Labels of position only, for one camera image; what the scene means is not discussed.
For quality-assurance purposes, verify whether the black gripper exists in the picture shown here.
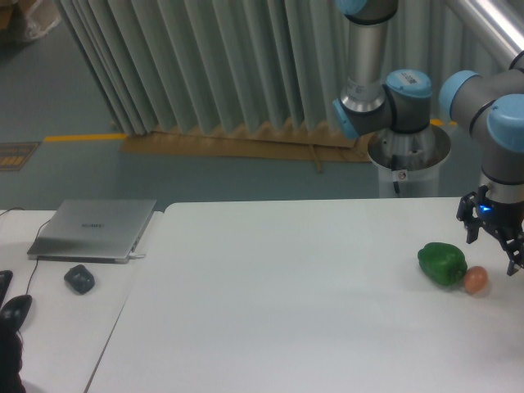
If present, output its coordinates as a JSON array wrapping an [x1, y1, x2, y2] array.
[[456, 185, 523, 276]]

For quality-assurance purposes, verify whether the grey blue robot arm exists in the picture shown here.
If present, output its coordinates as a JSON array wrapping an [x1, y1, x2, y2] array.
[[332, 1, 523, 274]]

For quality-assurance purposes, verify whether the green bell pepper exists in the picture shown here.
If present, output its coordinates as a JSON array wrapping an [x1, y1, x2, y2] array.
[[417, 242, 468, 287]]

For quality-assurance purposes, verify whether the brown egg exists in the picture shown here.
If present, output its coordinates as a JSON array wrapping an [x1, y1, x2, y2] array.
[[463, 266, 489, 294]]

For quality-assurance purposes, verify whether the brown cardboard sheet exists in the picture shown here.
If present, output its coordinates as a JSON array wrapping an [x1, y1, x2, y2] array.
[[120, 120, 370, 167]]

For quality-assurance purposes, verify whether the grey folding curtain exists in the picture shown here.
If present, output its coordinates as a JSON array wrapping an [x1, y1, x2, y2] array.
[[56, 1, 504, 137]]

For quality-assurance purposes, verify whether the silver closed laptop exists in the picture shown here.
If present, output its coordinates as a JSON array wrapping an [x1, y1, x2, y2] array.
[[27, 199, 156, 263]]

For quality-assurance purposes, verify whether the black earbuds case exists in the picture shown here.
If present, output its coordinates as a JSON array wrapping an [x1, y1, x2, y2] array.
[[64, 264, 95, 295]]

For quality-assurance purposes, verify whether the black computer mouse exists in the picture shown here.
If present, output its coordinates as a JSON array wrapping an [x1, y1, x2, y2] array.
[[1, 294, 33, 331]]

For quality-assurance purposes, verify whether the black keyboard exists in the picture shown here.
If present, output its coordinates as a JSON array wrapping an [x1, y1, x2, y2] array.
[[0, 270, 13, 306]]

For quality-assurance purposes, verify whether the dark haired person head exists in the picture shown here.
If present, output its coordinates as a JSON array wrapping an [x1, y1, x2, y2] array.
[[1, 322, 26, 393]]

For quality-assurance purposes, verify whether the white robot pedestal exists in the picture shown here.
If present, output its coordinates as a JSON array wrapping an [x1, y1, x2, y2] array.
[[368, 124, 451, 198]]

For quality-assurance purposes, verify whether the black mouse cable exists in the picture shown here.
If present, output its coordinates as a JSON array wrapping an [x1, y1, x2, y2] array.
[[24, 216, 54, 296]]

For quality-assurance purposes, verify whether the black laptop cable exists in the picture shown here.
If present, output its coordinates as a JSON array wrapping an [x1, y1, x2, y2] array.
[[0, 207, 26, 230]]

